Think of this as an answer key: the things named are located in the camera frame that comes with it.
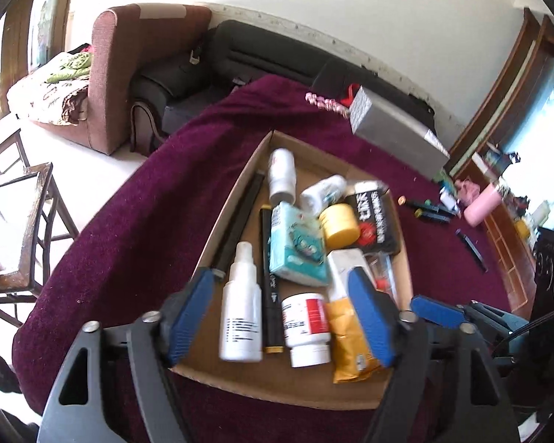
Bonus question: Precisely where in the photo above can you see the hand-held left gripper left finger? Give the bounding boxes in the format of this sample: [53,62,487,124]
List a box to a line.
[39,267,216,443]

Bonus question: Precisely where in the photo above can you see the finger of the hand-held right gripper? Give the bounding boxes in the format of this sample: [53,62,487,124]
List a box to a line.
[409,295,513,334]

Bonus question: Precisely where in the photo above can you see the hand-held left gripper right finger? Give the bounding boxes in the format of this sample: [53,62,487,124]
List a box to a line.
[345,266,520,443]

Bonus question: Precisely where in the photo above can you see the yellow snack packet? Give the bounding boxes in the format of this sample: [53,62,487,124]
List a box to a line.
[324,298,383,384]

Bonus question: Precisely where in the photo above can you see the clear package orange contents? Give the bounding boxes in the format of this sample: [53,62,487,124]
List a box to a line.
[367,251,400,308]

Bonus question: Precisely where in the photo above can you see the white spray bottle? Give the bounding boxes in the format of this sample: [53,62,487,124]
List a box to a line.
[219,241,264,363]

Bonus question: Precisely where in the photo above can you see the white bottle red label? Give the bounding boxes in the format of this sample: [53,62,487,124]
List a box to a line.
[281,293,332,369]

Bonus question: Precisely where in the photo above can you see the black marker yellow tip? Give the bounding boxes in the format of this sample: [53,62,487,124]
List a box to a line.
[259,205,286,356]

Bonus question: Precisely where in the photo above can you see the black snack packet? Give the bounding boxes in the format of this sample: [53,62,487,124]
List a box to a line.
[346,181,402,256]

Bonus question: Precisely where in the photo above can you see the yellow jar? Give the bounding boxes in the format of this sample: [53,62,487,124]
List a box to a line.
[318,203,360,251]

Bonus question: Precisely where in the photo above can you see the teal cartoon tissue pack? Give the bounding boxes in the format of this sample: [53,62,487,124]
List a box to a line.
[269,202,330,287]

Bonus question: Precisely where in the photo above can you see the cardboard box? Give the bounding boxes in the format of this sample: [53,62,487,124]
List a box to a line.
[172,130,414,411]

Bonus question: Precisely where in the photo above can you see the long black stick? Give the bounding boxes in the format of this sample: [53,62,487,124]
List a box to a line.
[211,171,267,282]

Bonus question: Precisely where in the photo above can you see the white bottle green print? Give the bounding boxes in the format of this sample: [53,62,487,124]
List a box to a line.
[300,174,349,217]

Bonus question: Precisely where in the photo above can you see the small white bottle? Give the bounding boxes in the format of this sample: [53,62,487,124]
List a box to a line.
[268,148,297,206]

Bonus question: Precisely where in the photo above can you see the wooden brick-pattern counter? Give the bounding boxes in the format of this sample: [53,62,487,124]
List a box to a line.
[471,148,537,315]

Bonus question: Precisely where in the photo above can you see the black pen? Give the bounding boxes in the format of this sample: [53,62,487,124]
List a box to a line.
[455,228,489,273]

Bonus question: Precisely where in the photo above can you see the black marker green tip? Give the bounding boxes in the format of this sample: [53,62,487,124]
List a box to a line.
[422,198,459,219]

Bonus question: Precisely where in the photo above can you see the pink thermos bottle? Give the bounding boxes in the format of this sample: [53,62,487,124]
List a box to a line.
[463,182,502,228]

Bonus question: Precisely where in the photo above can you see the purple tablecloth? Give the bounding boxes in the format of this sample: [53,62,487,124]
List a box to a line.
[11,74,536,443]

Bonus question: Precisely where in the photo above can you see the black marker orange tip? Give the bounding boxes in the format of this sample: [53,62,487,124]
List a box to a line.
[398,197,440,213]

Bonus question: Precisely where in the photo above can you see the white multi-port adapter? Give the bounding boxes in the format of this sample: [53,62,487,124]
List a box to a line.
[438,187,461,211]

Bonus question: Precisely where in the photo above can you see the pink cloth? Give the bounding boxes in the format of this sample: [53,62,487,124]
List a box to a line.
[455,178,481,204]

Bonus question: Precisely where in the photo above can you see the grey rectangular box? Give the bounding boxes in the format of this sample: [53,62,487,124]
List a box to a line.
[348,85,451,182]

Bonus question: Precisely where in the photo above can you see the red bag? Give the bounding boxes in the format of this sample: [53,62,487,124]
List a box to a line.
[339,83,362,107]

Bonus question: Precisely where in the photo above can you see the black bag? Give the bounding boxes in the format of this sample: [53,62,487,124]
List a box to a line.
[129,39,241,154]

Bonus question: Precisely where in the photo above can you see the dark wooden chair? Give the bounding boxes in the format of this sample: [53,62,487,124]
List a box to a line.
[0,128,29,177]

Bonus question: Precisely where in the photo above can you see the floral bedding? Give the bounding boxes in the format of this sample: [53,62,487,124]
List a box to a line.
[7,51,93,127]

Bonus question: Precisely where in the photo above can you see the brown armchair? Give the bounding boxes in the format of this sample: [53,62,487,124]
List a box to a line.
[28,4,213,156]

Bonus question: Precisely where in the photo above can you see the black sofa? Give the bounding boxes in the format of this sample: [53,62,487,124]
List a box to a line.
[129,19,437,156]

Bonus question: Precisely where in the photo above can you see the green patterned cloth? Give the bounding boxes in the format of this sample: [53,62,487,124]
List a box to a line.
[46,52,93,84]

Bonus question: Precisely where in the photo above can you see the wooden window frame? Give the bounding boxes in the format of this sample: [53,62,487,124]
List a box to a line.
[445,7,554,172]

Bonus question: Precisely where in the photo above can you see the pink bead string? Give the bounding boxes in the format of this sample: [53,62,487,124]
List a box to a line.
[305,91,352,119]

